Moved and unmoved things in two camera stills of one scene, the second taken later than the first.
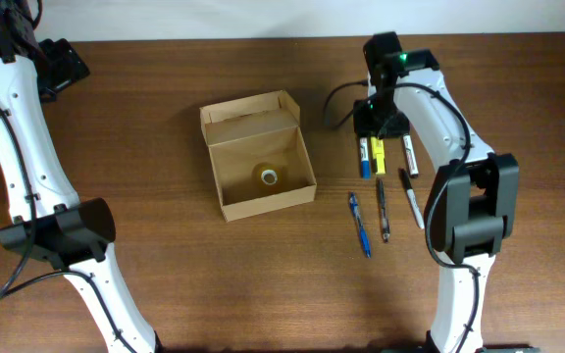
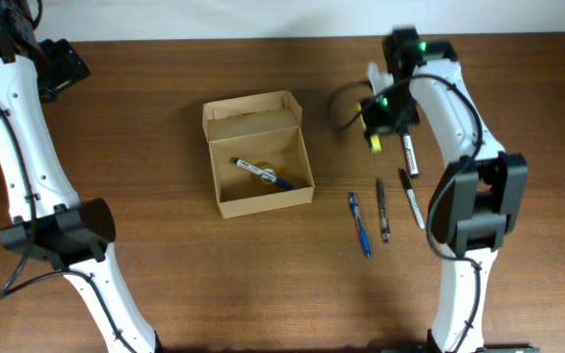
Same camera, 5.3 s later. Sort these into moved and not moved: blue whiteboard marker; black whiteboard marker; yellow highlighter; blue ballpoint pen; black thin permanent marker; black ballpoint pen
Moved: yellow highlighter; blue whiteboard marker
Not moved: black ballpoint pen; blue ballpoint pen; black thin permanent marker; black whiteboard marker
